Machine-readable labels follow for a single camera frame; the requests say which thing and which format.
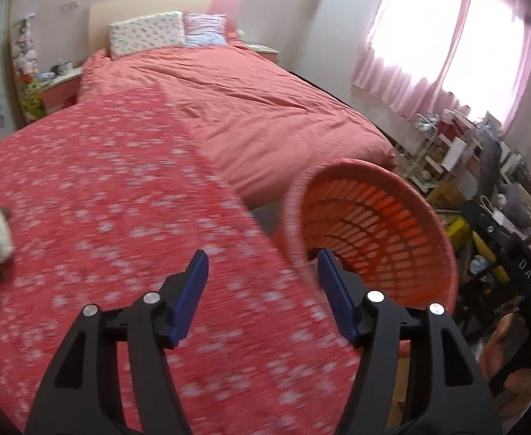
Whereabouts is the cluttered desk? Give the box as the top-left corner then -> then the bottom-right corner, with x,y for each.
443,120 -> 531,238

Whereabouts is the green yellow plush toy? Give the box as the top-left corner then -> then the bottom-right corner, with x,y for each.
22,80 -> 46,123

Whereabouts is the floral white pillow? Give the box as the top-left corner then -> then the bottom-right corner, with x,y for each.
108,11 -> 186,59

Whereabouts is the bed with salmon duvet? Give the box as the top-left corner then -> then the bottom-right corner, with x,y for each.
78,42 -> 395,208

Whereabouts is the person's hand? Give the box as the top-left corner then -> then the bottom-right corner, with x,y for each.
478,312 -> 531,413

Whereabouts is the pink striped pillow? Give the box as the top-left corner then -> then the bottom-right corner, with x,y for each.
184,12 -> 227,48

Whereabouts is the white wire rack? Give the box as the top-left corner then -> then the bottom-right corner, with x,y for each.
395,113 -> 439,195

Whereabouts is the pink nightstand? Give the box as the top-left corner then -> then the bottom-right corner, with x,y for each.
246,43 -> 279,63
39,68 -> 83,115

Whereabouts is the red floral tablecloth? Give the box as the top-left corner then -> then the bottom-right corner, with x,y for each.
0,88 -> 359,434

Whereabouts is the left pink nightstand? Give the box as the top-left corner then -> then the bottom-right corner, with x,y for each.
39,68 -> 83,115

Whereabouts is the right pink nightstand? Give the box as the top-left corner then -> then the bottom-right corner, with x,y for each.
246,43 -> 279,63

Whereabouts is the orange plastic laundry basket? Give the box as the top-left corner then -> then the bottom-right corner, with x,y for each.
283,158 -> 460,359

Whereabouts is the cardboard box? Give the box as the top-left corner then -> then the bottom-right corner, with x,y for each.
427,182 -> 466,211

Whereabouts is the wall socket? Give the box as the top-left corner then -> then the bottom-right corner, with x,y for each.
61,1 -> 80,13

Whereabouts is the pink window curtain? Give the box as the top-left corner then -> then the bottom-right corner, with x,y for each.
352,0 -> 531,131

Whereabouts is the beige pink headboard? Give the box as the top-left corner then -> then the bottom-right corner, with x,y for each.
88,0 -> 240,55

